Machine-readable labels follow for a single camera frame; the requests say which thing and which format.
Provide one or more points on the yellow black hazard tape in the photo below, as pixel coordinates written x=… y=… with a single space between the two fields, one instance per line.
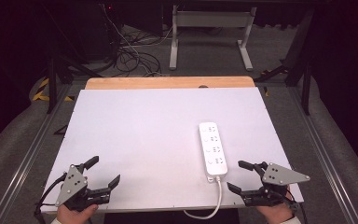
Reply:
x=40 y=93

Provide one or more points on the aluminium rail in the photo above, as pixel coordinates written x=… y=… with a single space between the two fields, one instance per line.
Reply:
x=28 y=158
x=323 y=155

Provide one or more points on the person's left hand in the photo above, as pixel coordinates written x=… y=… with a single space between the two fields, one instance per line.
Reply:
x=74 y=216

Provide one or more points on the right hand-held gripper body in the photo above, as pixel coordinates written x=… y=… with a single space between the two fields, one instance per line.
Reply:
x=275 y=179

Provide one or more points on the black metal stand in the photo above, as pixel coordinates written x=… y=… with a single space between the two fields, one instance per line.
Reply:
x=301 y=71
x=54 y=77

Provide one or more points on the white metal table frame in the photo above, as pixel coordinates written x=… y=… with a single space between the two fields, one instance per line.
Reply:
x=213 y=19

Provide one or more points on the black equipment case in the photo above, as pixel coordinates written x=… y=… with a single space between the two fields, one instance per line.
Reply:
x=99 y=31

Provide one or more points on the person's right hand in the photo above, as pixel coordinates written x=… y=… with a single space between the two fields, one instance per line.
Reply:
x=276 y=214

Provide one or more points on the white power strip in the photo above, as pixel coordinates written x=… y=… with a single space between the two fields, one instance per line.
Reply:
x=213 y=149

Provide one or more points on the small black bracket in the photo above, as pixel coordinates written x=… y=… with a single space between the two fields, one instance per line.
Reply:
x=60 y=129

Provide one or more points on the wooden board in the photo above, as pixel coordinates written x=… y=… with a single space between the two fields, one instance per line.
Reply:
x=167 y=82

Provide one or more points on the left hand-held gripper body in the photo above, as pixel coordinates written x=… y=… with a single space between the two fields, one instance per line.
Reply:
x=71 y=186

